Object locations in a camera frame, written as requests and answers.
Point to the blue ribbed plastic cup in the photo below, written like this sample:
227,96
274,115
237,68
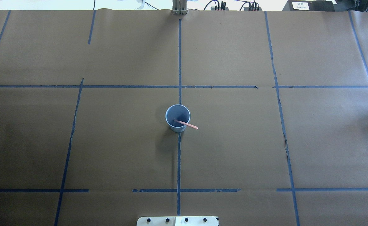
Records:
177,113

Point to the aluminium frame post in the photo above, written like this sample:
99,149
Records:
179,7

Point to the white mounting pillar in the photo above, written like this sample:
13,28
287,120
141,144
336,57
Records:
178,221

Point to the black power box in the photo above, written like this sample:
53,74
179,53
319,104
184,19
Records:
309,5

